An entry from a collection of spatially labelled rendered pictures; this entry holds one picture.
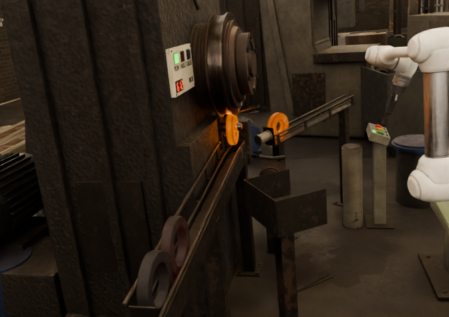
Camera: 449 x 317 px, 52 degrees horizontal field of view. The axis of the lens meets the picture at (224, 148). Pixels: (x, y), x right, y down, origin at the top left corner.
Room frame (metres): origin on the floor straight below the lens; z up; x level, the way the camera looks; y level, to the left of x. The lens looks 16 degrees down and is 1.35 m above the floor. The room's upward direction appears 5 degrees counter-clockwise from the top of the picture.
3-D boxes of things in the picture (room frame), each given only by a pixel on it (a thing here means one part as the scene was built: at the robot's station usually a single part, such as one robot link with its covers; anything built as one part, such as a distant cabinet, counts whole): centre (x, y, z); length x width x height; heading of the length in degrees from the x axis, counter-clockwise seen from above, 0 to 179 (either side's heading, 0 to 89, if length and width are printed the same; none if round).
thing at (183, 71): (1.87, 0.14, 1.15); 0.26 x 0.02 x 0.18; 166
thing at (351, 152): (2.65, -0.76, 0.26); 0.12 x 0.12 x 0.52
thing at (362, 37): (6.79, -2.18, 0.45); 0.59 x 0.59 x 0.89
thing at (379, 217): (2.65, -0.93, 0.31); 0.24 x 0.16 x 0.62; 166
